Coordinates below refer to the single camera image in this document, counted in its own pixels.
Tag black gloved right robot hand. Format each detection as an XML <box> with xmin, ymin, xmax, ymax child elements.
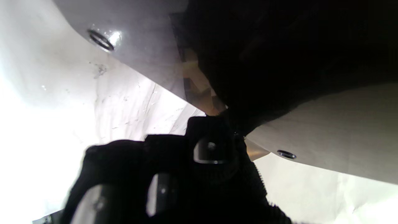
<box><xmin>59</xmin><ymin>115</ymin><xmax>293</xmax><ymax>224</ymax></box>

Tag black tissue box base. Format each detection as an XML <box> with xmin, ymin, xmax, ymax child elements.
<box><xmin>169</xmin><ymin>0</ymin><xmax>398</xmax><ymax>136</ymax></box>

